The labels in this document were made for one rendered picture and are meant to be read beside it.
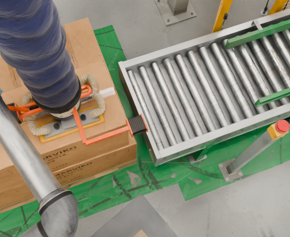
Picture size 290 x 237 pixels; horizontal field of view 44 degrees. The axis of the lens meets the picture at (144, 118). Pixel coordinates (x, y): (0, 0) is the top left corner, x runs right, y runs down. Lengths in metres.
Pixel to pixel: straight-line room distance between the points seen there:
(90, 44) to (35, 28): 1.46
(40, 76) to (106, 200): 1.54
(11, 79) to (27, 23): 1.46
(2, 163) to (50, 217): 0.85
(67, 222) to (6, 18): 0.60
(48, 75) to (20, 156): 0.34
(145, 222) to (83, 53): 1.21
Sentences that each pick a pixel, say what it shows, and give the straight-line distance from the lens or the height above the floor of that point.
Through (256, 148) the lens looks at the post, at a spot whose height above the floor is 0.69.
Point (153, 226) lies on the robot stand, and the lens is 1.98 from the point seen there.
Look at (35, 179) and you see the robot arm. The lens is 1.18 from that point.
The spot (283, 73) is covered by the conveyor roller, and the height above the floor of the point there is 0.55.
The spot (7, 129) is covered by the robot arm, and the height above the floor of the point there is 1.59.
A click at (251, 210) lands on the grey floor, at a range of 2.87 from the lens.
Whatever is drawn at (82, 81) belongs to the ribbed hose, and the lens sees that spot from 1.92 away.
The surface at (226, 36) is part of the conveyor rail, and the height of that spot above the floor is 0.58.
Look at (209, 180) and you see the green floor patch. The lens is 2.82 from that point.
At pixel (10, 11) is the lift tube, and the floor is 1.92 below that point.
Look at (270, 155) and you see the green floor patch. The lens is 3.00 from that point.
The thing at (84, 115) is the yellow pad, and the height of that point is 0.99.
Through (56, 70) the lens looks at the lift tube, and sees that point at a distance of 1.40.
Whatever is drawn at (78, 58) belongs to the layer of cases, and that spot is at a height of 0.54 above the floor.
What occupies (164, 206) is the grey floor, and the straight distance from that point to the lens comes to 2.75.
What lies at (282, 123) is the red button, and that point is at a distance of 1.93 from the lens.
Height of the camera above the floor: 2.72
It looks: 70 degrees down
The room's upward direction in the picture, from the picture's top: 5 degrees clockwise
